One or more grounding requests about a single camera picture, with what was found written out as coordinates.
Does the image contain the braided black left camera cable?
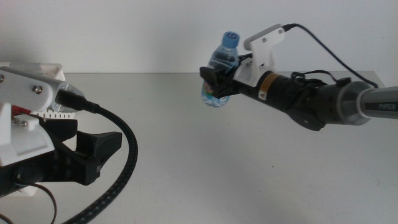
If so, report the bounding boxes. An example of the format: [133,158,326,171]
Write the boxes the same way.
[55,89,139,224]

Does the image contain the thin black right gripper wire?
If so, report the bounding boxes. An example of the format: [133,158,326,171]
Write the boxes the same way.
[290,70,352,88]

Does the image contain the clear water bottle blue cap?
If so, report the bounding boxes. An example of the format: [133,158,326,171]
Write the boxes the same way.
[200,30,241,109]

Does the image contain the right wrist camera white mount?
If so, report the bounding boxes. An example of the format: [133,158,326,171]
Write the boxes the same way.
[233,23,286,88]

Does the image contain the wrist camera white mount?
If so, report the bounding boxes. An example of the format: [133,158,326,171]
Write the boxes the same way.
[233,23,286,88]
[0,67,85,167]

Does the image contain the white perforated plastic basket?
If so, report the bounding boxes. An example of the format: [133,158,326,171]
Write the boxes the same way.
[0,62,78,197]

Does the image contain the black right camera cable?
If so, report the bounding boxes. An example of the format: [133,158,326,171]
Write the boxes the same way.
[281,23,379,89]

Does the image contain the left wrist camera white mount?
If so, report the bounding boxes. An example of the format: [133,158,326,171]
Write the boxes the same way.
[0,67,85,167]

